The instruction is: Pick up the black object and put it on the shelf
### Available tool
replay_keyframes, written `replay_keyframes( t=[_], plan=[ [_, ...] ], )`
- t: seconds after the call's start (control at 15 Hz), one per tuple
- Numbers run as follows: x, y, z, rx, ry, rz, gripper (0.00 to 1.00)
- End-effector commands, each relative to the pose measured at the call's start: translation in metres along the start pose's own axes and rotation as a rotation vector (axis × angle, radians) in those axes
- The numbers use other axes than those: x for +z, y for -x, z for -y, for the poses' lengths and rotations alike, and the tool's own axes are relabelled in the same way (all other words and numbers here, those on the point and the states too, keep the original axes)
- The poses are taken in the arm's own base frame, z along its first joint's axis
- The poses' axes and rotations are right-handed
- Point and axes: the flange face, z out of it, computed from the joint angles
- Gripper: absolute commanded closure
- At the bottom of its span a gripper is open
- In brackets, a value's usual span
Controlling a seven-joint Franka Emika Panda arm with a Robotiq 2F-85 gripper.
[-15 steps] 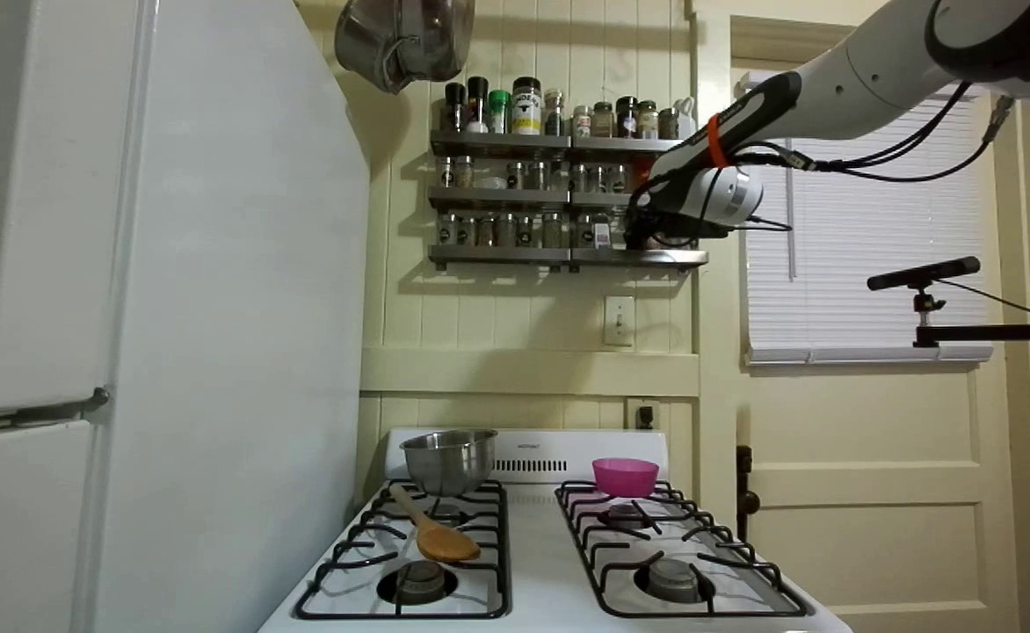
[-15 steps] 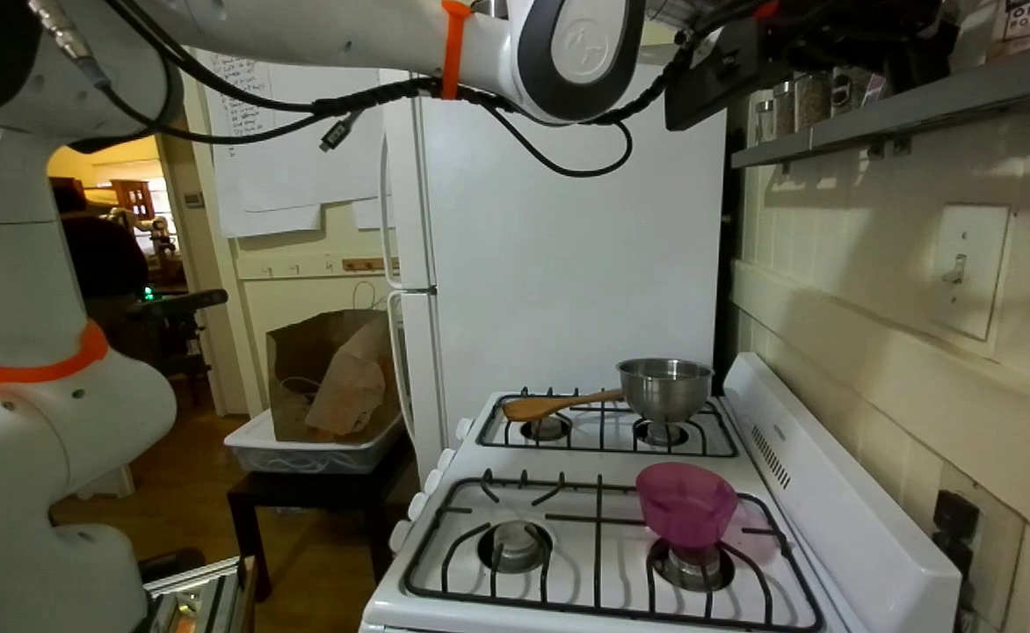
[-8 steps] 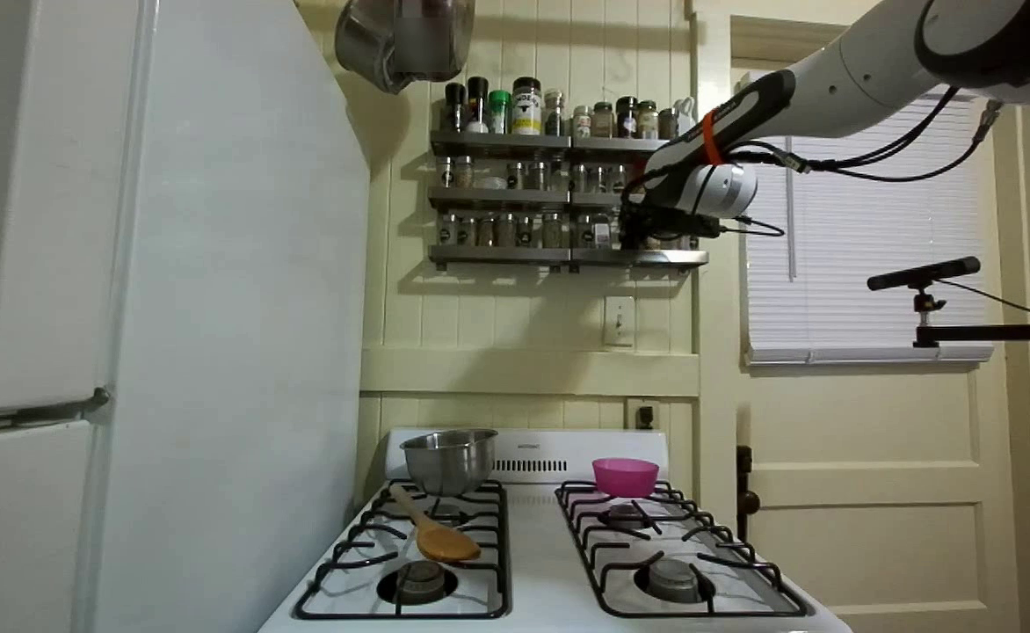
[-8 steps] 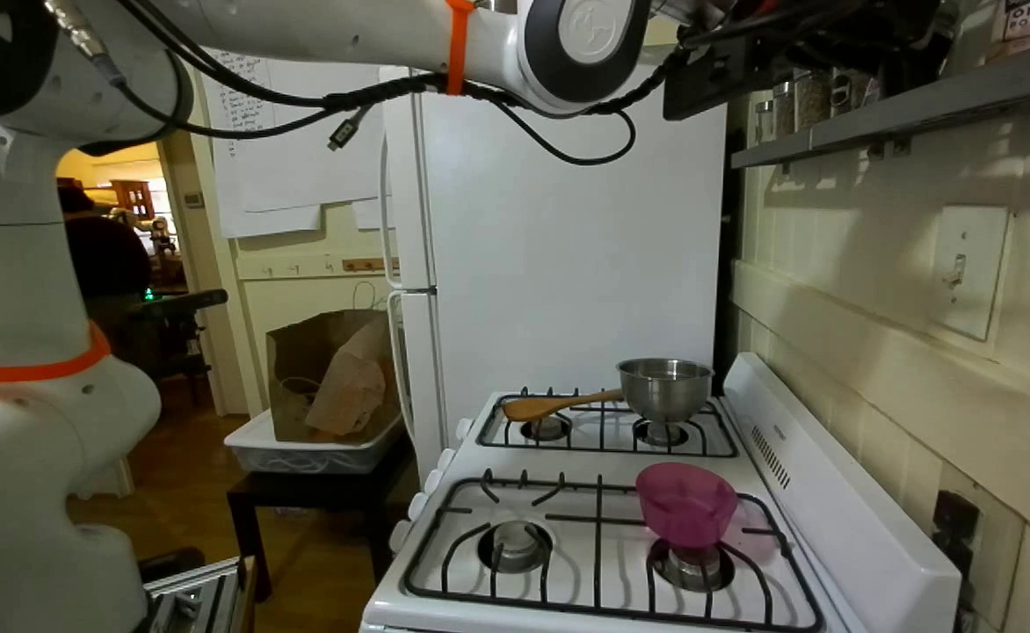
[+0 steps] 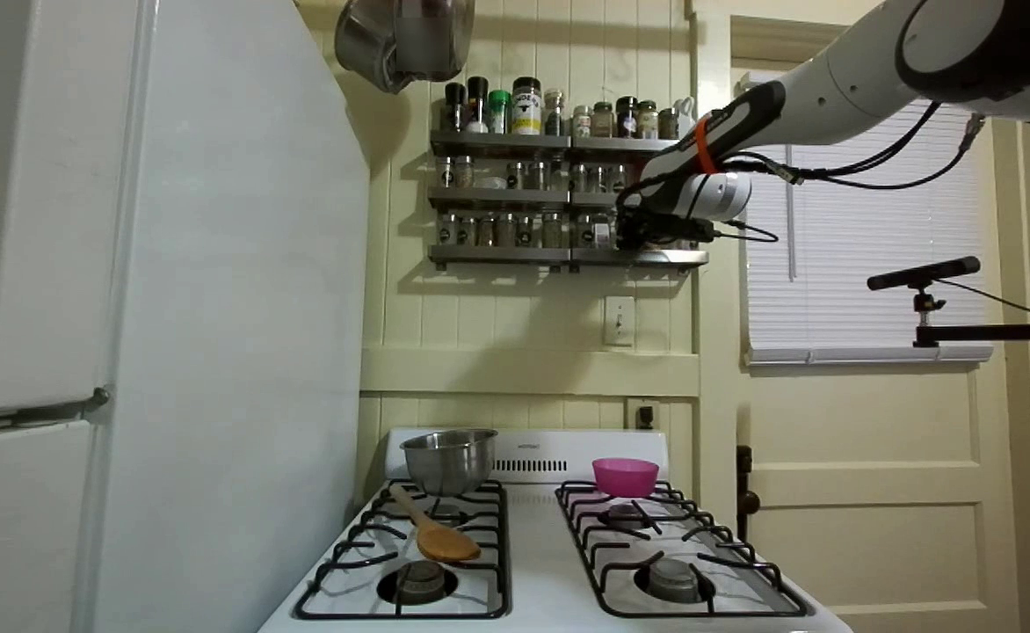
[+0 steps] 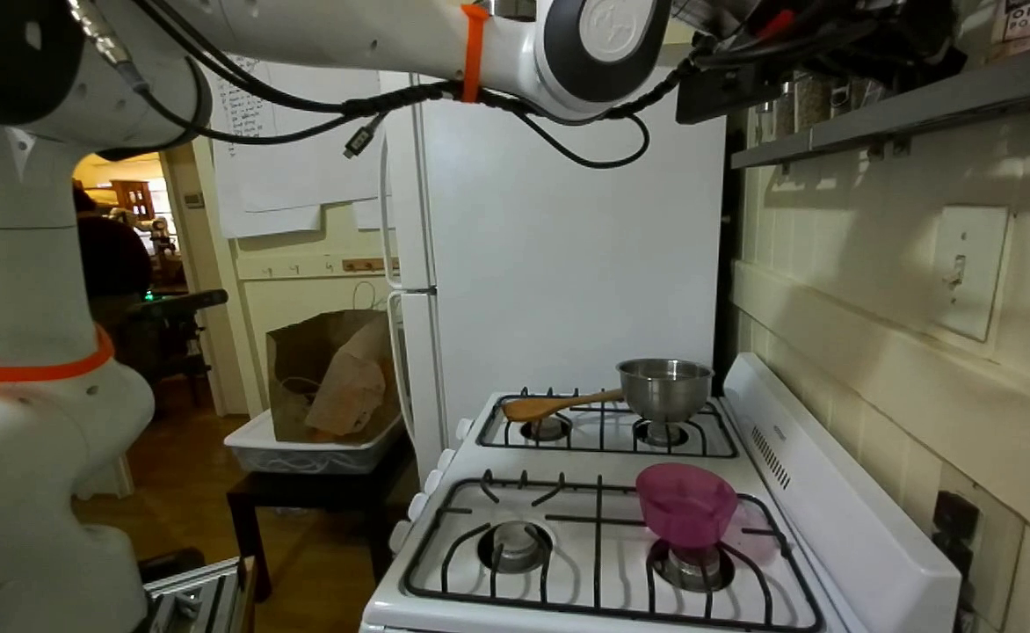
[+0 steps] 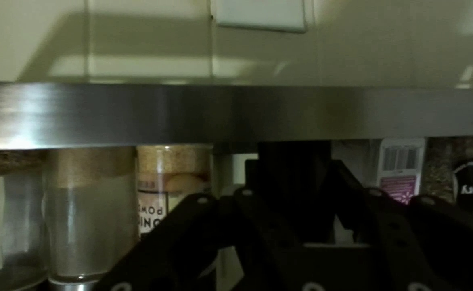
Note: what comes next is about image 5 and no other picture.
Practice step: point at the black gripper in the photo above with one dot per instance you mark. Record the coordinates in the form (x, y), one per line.
(682, 219)

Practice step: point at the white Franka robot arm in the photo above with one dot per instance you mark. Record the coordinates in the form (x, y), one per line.
(853, 72)

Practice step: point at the small glass spice jar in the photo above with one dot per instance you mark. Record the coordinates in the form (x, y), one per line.
(601, 122)
(649, 122)
(553, 116)
(668, 122)
(583, 125)
(687, 110)

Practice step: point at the dark spice bottle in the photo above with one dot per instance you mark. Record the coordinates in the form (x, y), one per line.
(627, 116)

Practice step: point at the large yellow-label jar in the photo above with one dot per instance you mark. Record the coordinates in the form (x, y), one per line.
(526, 110)

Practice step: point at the green-capped spice jar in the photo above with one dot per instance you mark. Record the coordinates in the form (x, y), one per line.
(498, 110)

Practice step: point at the white bottle black cap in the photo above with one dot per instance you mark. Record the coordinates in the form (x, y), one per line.
(477, 110)

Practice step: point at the dark-lidded spice jar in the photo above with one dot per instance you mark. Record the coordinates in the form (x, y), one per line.
(456, 110)

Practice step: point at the white window blind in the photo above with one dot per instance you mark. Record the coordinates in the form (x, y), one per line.
(886, 232)

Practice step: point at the pink plastic bowl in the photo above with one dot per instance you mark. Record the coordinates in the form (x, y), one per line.
(624, 477)

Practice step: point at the gray hanging kitchen utensil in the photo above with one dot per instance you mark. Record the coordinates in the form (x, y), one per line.
(403, 48)

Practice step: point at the stainless steel pot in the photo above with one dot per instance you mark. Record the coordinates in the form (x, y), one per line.
(449, 459)

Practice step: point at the cream panel door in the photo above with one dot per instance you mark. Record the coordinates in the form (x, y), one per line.
(886, 469)

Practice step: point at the white gas stove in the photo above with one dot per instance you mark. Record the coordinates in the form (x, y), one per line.
(537, 573)

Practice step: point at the wooden spoon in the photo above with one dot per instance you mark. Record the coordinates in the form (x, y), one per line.
(443, 544)

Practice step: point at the black burner grate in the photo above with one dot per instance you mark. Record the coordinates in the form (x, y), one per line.
(394, 614)
(701, 614)

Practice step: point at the white refrigerator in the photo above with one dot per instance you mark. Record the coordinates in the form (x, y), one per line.
(221, 354)

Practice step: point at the white wall switch plate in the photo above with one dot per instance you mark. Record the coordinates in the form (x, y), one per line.
(617, 320)

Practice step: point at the gray wall spice rack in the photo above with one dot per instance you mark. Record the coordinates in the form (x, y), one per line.
(501, 253)

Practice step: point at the small black wall outlet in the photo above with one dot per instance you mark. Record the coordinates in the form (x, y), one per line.
(645, 415)

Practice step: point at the black stereo camera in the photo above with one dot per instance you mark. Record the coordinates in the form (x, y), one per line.
(922, 272)

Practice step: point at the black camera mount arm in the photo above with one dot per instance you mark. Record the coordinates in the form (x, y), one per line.
(992, 333)

